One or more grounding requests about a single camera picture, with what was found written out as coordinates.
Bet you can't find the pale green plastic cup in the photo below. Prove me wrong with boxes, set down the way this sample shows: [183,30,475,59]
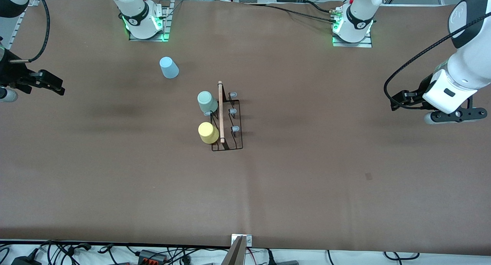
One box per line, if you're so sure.
[197,91,218,115]

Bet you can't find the yellow plastic cup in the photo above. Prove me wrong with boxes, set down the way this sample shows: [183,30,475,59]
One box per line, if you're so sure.
[198,122,220,145]

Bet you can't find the black wire cup holder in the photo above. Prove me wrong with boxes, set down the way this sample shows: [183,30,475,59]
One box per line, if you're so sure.
[204,81,244,152]

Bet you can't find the light blue plastic cup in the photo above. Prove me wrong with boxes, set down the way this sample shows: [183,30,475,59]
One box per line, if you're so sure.
[159,56,180,79]

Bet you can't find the brown table cover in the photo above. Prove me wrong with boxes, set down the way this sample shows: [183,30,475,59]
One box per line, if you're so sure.
[0,0,491,256]

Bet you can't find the black power adapter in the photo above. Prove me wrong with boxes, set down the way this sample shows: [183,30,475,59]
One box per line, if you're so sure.
[12,255,42,265]

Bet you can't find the black orange connector box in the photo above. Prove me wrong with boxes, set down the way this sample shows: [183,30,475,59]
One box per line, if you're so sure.
[138,250,168,264]

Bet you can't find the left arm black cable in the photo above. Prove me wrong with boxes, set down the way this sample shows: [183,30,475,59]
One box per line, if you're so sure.
[384,12,491,110]

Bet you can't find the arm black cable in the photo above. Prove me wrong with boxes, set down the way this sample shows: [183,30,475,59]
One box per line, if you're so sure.
[384,12,491,110]
[10,0,51,63]

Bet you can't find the slotted aluminium rail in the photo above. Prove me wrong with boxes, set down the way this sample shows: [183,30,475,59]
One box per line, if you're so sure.
[6,0,39,53]

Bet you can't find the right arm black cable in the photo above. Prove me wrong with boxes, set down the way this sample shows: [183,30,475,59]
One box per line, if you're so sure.
[10,0,51,63]

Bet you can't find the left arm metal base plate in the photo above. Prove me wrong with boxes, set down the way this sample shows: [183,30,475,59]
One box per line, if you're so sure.
[332,30,373,48]

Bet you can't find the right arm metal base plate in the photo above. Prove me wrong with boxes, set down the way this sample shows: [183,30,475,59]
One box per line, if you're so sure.
[129,0,171,42]

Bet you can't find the black base power cable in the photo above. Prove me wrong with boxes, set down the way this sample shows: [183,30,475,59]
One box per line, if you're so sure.
[267,3,338,23]

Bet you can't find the grey tapered post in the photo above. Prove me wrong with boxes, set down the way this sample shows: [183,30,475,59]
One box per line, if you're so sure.
[222,236,247,265]

